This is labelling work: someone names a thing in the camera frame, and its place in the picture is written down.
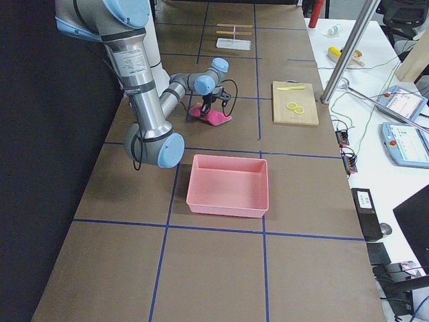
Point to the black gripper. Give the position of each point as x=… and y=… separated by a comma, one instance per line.
x=207, y=100

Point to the pink microfibre cloth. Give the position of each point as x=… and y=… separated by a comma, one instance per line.
x=213, y=117

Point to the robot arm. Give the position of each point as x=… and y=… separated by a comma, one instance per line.
x=122, y=26
x=209, y=85

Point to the white metal tray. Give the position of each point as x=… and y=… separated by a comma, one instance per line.
x=233, y=44

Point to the wooden stick right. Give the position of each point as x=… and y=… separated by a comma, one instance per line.
x=233, y=33

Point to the lemon slice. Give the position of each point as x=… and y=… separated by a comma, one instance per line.
x=291, y=105
x=299, y=110

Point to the wooden cutting board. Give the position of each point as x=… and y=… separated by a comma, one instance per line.
x=304, y=98

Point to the yellow plastic knife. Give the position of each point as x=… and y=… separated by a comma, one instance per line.
x=295, y=88

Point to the pink plastic bin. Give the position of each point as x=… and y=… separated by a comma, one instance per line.
x=231, y=186

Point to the blue tape strip crosswise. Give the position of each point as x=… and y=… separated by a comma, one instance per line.
x=227, y=230
x=257, y=74

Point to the orange connector block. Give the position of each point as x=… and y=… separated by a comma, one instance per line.
x=349, y=162
x=342, y=137

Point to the red bottle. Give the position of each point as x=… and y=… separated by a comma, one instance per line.
x=317, y=6

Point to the black box device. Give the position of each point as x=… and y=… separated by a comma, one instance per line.
x=366, y=214

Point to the grey teach pendant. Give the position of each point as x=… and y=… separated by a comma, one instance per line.
x=403, y=102

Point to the blue tape strip right crosswise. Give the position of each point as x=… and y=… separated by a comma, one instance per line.
x=227, y=230

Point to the black monitor corner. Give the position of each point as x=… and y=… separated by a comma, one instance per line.
x=412, y=217

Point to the aluminium frame post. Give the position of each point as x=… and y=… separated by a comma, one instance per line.
x=353, y=40

